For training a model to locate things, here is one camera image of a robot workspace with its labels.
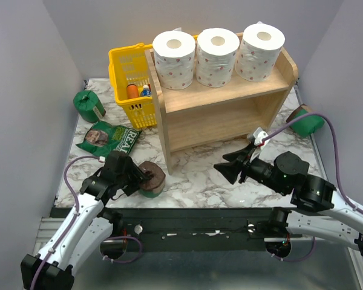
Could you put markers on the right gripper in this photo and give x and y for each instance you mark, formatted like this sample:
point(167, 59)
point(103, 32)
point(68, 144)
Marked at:
point(230, 169)

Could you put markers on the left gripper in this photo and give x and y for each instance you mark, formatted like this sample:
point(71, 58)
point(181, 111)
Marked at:
point(138, 176)

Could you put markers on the green brown roll front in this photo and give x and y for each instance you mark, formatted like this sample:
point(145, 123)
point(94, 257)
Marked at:
point(154, 187)

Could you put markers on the floral paper towel roll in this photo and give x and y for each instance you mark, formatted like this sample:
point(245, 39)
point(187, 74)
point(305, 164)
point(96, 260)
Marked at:
point(216, 51)
point(259, 49)
point(174, 53)

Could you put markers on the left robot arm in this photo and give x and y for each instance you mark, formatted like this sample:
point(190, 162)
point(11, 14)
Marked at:
point(72, 217)

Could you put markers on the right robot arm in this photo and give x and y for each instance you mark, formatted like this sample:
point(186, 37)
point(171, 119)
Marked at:
point(320, 209)

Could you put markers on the wooden two-tier shelf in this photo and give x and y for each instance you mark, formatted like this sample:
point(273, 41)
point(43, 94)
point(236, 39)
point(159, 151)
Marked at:
point(200, 115)

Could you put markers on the green crisps bag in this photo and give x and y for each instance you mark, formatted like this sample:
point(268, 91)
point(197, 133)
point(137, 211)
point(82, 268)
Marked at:
point(103, 138)

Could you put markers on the green wrapped roll right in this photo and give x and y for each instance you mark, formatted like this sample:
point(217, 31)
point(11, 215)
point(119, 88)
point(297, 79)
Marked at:
point(306, 126)

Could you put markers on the green wrapped roll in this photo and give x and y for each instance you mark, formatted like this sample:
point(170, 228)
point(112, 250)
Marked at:
point(89, 106)
point(306, 126)

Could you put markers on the blue white bottle in basket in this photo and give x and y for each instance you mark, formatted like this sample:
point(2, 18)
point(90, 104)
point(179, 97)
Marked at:
point(146, 91)

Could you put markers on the orange bottle in basket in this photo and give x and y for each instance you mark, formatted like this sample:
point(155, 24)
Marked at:
point(132, 91)

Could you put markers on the green wrapped roll far left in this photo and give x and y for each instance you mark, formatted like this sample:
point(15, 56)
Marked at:
point(89, 106)

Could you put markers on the yellow plastic shopping basket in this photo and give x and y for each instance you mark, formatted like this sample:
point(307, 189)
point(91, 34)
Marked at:
point(128, 65)

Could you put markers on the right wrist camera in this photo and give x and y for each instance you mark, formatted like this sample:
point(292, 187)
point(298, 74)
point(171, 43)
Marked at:
point(256, 139)

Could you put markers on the black front rail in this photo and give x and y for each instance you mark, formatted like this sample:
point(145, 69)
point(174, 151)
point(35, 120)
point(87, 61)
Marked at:
point(179, 229)

